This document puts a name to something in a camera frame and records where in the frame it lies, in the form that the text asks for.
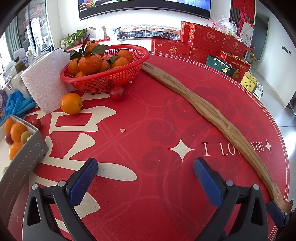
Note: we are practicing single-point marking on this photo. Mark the long wooden back scratcher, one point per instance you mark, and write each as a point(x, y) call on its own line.
point(233, 133)

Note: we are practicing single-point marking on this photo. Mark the green potted plant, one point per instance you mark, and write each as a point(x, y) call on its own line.
point(76, 36)

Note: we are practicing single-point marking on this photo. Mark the blue gloves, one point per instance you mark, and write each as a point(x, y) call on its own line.
point(18, 104)

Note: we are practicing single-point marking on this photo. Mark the wall television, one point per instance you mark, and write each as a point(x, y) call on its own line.
point(138, 7)

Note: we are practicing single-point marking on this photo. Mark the white paper towel roll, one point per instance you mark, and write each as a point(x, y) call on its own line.
point(44, 78)

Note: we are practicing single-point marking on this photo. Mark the interior door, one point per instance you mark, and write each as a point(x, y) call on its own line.
point(261, 41)

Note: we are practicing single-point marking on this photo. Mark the dark glass jar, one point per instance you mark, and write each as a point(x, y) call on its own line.
point(19, 66)

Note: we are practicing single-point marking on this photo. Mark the green gift bag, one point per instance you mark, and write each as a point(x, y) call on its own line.
point(218, 66)

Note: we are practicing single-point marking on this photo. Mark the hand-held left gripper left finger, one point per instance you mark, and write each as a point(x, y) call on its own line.
point(85, 178)

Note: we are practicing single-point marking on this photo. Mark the checked cloth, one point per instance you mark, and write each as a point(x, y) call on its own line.
point(143, 32)

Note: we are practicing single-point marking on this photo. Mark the brown cardboard box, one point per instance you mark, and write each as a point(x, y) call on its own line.
point(253, 58)

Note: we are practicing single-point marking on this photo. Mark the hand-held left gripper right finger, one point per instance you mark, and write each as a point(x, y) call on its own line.
point(208, 183)

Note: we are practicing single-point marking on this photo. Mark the glass display cabinet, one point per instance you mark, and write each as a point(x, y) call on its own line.
point(34, 23)

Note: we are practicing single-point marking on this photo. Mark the red decorative wall hanging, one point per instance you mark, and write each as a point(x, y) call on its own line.
point(242, 9)

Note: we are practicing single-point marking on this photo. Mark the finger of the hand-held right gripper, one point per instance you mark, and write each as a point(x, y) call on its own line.
point(275, 213)

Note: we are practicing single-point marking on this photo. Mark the red plastic basket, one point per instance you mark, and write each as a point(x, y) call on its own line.
point(104, 78)

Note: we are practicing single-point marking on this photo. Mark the black wall switch panel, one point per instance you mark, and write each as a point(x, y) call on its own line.
point(286, 49)

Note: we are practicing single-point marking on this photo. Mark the white and green box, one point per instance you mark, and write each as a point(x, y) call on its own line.
point(258, 91)

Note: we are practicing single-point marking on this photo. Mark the dark furniture piece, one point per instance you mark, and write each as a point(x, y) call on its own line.
point(291, 104)

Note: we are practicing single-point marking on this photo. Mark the grey tray with white inside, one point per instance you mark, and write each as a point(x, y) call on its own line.
point(25, 160)

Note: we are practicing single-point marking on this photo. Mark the yellow cardboard box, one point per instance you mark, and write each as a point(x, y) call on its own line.
point(248, 82)

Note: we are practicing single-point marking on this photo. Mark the red printed table mat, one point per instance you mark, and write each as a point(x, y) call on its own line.
point(150, 111)

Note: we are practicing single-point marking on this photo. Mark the red round fruit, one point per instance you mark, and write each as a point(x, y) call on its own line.
point(117, 93)

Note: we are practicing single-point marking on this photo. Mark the pile of leafy tangerines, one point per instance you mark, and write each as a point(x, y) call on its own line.
point(90, 63)

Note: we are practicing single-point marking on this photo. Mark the plastic-wrapped gift basket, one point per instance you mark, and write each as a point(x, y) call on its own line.
point(225, 24)

